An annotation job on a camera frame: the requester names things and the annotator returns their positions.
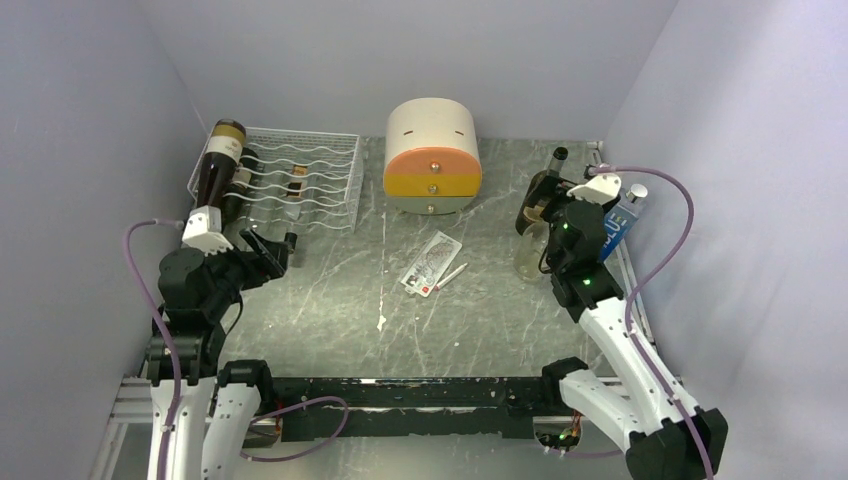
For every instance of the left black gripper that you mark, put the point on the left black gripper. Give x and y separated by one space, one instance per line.
267 260

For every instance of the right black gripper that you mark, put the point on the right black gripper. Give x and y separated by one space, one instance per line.
556 190

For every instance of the clear bottle cream label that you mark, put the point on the clear bottle cream label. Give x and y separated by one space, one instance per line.
534 232

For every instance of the blue clear square bottle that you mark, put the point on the blue clear square bottle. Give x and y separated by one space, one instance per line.
622 217

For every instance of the dark green wine bottle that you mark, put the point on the dark green wine bottle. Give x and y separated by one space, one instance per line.
541 190

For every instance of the dark red wine bottle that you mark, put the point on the dark red wine bottle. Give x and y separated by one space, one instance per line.
219 162

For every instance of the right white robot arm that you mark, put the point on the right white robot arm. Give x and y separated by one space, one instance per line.
661 429

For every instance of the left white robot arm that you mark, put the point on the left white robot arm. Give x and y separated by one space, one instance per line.
202 410

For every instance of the dark green lower-rack bottle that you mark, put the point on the dark green lower-rack bottle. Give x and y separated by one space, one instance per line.
232 202

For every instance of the clear bottle black-gold label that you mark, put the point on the clear bottle black-gold label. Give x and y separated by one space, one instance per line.
295 193

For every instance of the white pink-tipped marker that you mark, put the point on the white pink-tipped marker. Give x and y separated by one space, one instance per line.
450 277

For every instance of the ruler set plastic package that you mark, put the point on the ruler set plastic package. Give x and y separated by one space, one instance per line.
430 264

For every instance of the cream drawer cabinet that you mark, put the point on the cream drawer cabinet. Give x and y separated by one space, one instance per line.
432 164

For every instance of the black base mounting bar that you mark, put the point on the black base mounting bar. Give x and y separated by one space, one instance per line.
307 409

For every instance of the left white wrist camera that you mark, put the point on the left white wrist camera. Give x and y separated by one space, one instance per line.
203 231

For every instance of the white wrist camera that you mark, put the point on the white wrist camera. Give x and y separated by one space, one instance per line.
203 231
600 189

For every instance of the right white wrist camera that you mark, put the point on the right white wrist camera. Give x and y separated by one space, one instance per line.
600 189

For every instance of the white wire wine rack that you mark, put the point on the white wire wine rack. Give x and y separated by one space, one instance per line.
334 180

